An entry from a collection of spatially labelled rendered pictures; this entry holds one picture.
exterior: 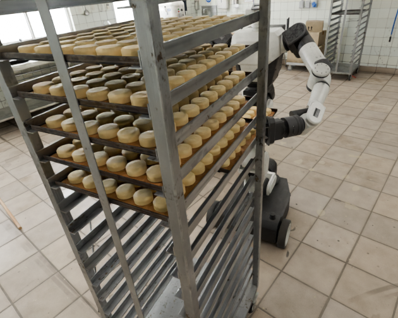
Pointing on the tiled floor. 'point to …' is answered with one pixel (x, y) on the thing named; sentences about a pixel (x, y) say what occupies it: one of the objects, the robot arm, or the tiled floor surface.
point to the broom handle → (4, 206)
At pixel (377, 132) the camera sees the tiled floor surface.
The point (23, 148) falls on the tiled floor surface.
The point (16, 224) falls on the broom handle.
